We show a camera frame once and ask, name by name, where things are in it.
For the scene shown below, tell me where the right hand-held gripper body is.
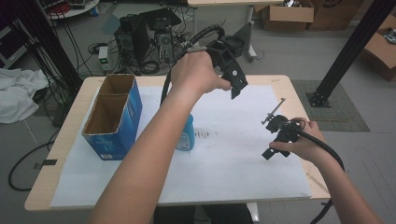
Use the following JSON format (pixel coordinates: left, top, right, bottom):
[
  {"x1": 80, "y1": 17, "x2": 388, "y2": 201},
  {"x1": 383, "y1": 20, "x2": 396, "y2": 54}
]
[{"x1": 261, "y1": 97, "x2": 307, "y2": 161}]

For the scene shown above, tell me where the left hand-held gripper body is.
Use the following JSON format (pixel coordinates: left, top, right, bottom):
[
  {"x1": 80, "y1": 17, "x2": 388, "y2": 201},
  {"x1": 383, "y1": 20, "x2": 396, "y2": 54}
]
[{"x1": 205, "y1": 34, "x2": 247, "y2": 86}]

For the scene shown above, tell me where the person's right hand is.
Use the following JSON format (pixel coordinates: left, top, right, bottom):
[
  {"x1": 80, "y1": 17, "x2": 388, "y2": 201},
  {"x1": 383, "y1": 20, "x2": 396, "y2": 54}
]
[{"x1": 269, "y1": 118, "x2": 329, "y2": 165}]

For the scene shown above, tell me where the person's left hand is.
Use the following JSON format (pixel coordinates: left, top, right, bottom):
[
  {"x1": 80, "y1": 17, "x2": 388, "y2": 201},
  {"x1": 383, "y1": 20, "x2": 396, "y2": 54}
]
[{"x1": 169, "y1": 50, "x2": 233, "y2": 97}]

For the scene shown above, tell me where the white paper table mat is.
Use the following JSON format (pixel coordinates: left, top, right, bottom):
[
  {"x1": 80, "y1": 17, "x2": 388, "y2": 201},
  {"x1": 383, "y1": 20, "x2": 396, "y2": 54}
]
[{"x1": 49, "y1": 84, "x2": 312, "y2": 208}]

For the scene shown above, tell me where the open computer case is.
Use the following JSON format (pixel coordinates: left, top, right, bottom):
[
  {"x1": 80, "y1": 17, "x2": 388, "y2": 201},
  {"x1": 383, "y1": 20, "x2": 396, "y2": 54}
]
[{"x1": 139, "y1": 7, "x2": 183, "y2": 65}]

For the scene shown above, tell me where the grey floor mat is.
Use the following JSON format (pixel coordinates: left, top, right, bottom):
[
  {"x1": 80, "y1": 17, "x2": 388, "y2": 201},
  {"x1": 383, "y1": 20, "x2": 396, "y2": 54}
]
[{"x1": 290, "y1": 78, "x2": 371, "y2": 133}]

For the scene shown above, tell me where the blue plastic bottle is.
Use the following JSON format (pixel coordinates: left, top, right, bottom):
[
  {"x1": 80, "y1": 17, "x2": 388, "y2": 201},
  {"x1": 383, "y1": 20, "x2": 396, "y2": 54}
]
[{"x1": 176, "y1": 113, "x2": 196, "y2": 152}]

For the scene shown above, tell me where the open brown cardboard box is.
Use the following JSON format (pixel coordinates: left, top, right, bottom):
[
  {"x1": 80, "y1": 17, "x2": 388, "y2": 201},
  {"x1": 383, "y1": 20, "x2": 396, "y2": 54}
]
[{"x1": 261, "y1": 0, "x2": 315, "y2": 33}]

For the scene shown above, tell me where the black computer tower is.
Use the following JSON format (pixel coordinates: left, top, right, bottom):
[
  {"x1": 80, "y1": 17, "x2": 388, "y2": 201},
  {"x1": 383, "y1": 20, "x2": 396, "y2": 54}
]
[{"x1": 114, "y1": 14, "x2": 149, "y2": 69}]

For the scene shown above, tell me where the blue open cardboard box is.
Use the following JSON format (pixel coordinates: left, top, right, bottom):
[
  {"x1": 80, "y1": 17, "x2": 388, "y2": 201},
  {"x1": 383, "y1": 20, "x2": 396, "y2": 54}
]
[{"x1": 81, "y1": 73, "x2": 144, "y2": 161}]

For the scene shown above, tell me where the tall brown cardboard box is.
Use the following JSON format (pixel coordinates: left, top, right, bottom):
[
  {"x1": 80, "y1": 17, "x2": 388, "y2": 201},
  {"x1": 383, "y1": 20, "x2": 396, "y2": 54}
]
[{"x1": 309, "y1": 0, "x2": 364, "y2": 32}]

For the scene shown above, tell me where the small white power unit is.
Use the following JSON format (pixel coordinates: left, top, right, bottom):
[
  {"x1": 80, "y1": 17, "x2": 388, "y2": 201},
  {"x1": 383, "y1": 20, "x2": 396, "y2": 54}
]
[{"x1": 97, "y1": 46, "x2": 110, "y2": 73}]

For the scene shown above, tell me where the brown cardboard box with flap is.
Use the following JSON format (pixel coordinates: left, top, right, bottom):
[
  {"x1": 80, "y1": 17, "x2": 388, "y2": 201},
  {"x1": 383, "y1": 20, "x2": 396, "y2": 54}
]
[{"x1": 358, "y1": 13, "x2": 396, "y2": 83}]

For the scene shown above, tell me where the round white table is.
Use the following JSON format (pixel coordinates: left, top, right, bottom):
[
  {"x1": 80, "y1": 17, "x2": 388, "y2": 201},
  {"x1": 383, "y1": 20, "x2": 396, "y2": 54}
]
[{"x1": 46, "y1": 0, "x2": 101, "y2": 21}]

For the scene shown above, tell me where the black tape strip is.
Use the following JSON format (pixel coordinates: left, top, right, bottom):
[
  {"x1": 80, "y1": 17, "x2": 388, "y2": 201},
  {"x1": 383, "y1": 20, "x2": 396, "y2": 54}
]
[{"x1": 33, "y1": 159, "x2": 58, "y2": 171}]

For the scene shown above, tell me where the white crumpled cloth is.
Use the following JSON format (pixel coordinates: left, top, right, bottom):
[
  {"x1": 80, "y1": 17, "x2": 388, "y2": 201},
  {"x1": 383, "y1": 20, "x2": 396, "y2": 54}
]
[{"x1": 0, "y1": 67, "x2": 50, "y2": 125}]

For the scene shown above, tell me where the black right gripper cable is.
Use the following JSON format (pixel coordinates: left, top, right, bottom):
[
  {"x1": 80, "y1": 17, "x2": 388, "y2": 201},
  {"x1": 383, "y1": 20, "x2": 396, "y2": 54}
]
[{"x1": 290, "y1": 119, "x2": 346, "y2": 224}]

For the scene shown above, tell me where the black metal frame post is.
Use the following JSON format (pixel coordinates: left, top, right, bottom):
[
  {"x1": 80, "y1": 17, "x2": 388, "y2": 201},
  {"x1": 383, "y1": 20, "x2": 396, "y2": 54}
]
[{"x1": 306, "y1": 0, "x2": 396, "y2": 108}]

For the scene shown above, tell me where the black stand with cables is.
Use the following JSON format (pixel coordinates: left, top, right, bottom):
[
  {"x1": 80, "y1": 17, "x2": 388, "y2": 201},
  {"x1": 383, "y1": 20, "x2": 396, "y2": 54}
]
[{"x1": 17, "y1": 0, "x2": 84, "y2": 92}]

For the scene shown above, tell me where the black cable on floor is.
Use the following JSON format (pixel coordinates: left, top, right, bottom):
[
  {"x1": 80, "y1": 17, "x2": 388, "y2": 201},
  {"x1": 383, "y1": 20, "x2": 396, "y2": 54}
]
[{"x1": 7, "y1": 141, "x2": 56, "y2": 191}]

